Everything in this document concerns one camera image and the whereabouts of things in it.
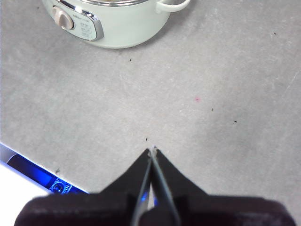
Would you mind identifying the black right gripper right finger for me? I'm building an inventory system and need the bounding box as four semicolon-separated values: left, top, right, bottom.
140;148;295;226

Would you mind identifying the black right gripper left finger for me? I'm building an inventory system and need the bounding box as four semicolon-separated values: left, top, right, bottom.
14;148;153;226

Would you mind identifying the sage green electric pot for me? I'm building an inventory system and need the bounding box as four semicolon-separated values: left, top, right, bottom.
41;0;191;49

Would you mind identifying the black device with blue light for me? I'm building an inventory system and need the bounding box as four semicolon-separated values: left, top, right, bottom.
6;154;71;194

